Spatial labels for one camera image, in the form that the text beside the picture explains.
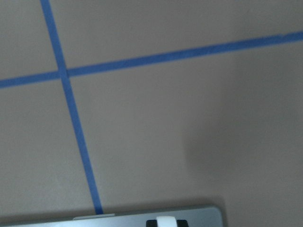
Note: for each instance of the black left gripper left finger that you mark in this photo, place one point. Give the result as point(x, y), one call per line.
point(151, 223)

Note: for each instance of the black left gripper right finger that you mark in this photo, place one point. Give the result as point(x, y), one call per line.
point(182, 223)

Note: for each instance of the white ceramic cup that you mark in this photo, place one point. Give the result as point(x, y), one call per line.
point(166, 221)

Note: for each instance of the grey closed laptop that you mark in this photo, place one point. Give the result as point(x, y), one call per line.
point(208, 216)

